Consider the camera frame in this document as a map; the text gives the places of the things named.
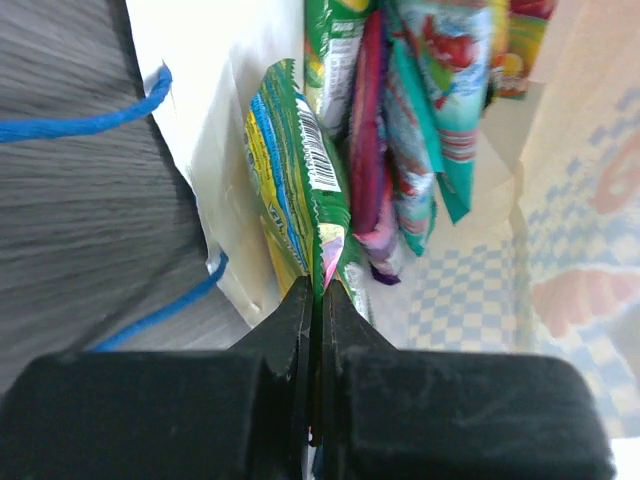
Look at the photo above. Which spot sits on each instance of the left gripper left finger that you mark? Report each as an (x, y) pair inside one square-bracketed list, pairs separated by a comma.
[(239, 413)]

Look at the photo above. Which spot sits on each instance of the teal mint candy packet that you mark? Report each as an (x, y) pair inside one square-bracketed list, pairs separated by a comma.
[(451, 44)]

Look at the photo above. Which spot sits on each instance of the green yellow candy packet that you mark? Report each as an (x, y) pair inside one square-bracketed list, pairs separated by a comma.
[(302, 188)]

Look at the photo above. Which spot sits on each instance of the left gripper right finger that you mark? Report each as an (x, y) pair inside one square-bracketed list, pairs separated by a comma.
[(406, 414)]

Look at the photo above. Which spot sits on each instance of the checkered paper bag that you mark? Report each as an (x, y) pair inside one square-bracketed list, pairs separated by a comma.
[(97, 231)]

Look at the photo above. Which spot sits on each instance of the orange fruit candy packet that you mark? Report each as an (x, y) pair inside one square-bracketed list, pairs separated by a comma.
[(518, 30)]

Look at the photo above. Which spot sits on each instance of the green lime candy packet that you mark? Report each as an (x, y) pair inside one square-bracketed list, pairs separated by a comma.
[(333, 32)]

